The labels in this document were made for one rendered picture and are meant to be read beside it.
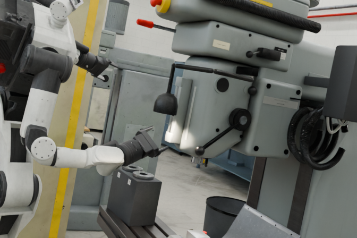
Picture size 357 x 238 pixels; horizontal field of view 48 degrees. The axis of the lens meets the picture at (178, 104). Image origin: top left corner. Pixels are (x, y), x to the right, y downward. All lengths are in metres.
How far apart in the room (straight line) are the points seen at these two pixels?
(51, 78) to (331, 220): 1.07
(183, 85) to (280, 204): 0.61
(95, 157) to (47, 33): 0.47
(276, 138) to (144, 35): 9.71
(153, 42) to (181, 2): 9.89
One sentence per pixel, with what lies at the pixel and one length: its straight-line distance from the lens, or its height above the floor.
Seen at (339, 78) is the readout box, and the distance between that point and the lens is 1.23.
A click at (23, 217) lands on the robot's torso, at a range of 1.80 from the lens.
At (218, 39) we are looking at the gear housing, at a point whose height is 1.68.
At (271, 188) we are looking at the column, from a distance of 1.64.
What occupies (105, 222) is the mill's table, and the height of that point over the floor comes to 0.89.
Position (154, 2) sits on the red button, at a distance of 1.23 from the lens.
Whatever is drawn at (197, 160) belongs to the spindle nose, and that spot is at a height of 1.29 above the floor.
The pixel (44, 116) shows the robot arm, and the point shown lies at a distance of 1.40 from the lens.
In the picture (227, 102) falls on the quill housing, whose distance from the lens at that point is 1.27.
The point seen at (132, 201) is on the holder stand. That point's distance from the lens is 1.67.
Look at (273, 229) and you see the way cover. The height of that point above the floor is 1.06.
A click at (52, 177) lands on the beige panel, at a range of 3.04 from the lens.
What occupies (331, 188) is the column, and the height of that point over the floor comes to 1.27.
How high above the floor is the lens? 1.53
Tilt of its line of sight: 3 degrees down
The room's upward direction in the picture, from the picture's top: 11 degrees clockwise
